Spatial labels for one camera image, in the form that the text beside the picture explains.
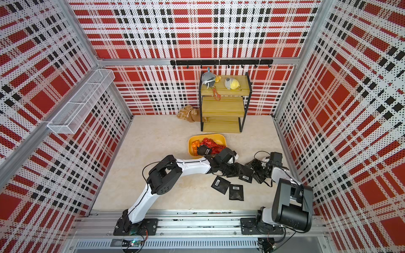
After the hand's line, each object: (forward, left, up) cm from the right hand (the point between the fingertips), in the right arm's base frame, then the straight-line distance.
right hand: (250, 168), depth 90 cm
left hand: (-4, +4, 0) cm, 5 cm away
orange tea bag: (+18, +34, -1) cm, 38 cm away
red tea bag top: (+19, +25, +1) cm, 31 cm away
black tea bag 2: (-9, +18, -3) cm, 20 cm away
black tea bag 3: (-13, +9, -3) cm, 16 cm away
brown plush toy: (+40, +38, +6) cm, 56 cm away
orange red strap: (+29, +19, +29) cm, 45 cm away
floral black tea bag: (+13, +28, 0) cm, 31 cm away
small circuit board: (-35, +57, -1) cm, 67 cm away
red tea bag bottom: (+12, +20, +1) cm, 24 cm away
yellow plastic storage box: (+22, +18, 0) cm, 28 cm away
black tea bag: (-5, +2, -3) cm, 6 cm away
